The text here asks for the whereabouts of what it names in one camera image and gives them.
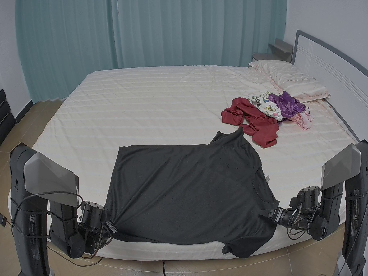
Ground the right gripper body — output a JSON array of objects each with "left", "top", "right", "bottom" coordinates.
[{"left": 269, "top": 207, "right": 300, "bottom": 229}]

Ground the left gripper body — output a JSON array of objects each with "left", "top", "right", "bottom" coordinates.
[{"left": 90, "top": 219, "right": 116, "bottom": 247}]

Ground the black T-shirt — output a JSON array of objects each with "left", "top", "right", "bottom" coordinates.
[{"left": 104, "top": 128, "right": 281, "bottom": 259}]

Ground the dark red garment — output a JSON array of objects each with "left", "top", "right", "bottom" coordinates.
[{"left": 221, "top": 97, "right": 280, "bottom": 148}]

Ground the pink garment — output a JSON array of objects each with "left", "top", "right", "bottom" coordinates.
[{"left": 292, "top": 111, "right": 314, "bottom": 131}]

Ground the white printed garment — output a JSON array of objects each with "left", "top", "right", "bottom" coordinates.
[{"left": 249, "top": 92, "right": 283, "bottom": 121}]

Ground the purple garment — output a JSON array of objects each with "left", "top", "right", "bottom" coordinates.
[{"left": 268, "top": 91, "right": 306, "bottom": 121}]

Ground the bed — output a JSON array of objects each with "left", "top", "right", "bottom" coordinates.
[{"left": 6, "top": 29, "right": 368, "bottom": 261}]

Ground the cream pillow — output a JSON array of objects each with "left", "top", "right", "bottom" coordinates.
[{"left": 248, "top": 60, "right": 331, "bottom": 102}]

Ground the black ribbed furniture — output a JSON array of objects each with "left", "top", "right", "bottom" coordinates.
[{"left": 0, "top": 89, "right": 15, "bottom": 144}]

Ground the grey bedside table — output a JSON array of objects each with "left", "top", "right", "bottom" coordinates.
[{"left": 252, "top": 38, "right": 294, "bottom": 63}]

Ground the blue-green curtain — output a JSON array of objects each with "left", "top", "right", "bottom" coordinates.
[{"left": 14, "top": 0, "right": 288, "bottom": 103}]

